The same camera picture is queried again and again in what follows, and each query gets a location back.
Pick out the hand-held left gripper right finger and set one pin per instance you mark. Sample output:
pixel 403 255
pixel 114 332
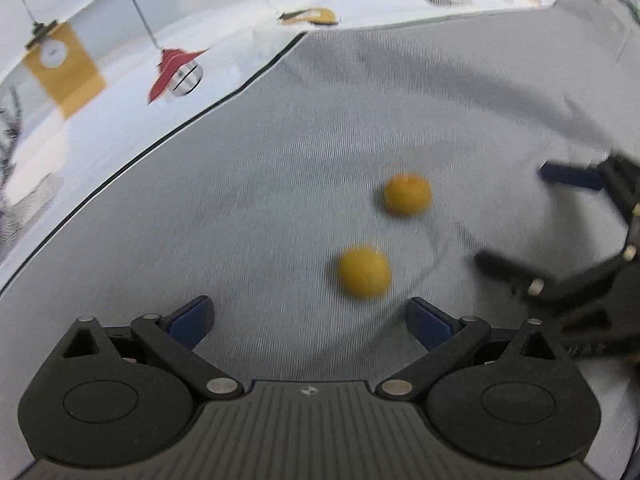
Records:
pixel 430 327

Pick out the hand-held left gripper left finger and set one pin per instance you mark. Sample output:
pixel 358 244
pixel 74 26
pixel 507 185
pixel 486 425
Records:
pixel 192 322

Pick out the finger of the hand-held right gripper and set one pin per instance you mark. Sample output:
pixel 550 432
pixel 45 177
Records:
pixel 570 175
pixel 505 267

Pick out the grey bed sheet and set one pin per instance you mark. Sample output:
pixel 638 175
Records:
pixel 300 135

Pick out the yellow round fruit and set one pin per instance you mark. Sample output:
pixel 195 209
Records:
pixel 407 194
pixel 364 271

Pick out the white printed blanket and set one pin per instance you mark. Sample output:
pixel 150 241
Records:
pixel 100 125

